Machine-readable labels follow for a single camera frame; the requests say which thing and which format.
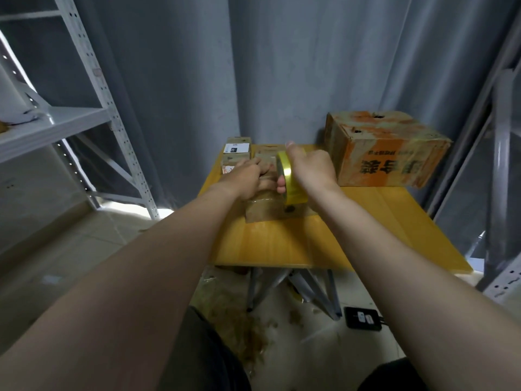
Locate black power adapter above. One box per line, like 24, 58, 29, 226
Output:
344, 306, 384, 332

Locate large orange print cardboard box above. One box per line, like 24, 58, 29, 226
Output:
323, 110, 454, 189

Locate person's left hand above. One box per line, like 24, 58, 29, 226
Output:
213, 156, 280, 204

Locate grey curtain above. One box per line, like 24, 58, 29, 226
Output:
16, 0, 521, 210

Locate person's right forearm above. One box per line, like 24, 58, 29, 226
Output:
308, 185, 521, 391

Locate person's right hand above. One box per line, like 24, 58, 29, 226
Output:
277, 141, 340, 202

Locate medium brown cardboard box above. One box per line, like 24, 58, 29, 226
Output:
243, 144, 320, 224

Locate yellow wooden table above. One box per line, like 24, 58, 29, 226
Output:
195, 144, 475, 321

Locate person's right leg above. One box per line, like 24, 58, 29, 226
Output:
358, 358, 433, 391

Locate long white-labelled cardboard box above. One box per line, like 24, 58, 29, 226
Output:
220, 136, 254, 175

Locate person's left forearm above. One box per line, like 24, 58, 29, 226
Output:
0, 187, 249, 391

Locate tape scraps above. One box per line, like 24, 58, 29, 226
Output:
195, 276, 282, 371

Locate grey metal shelf unit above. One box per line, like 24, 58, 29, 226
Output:
427, 28, 521, 302
0, 0, 161, 223

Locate yellow tape roll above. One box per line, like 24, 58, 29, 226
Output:
277, 150, 310, 207

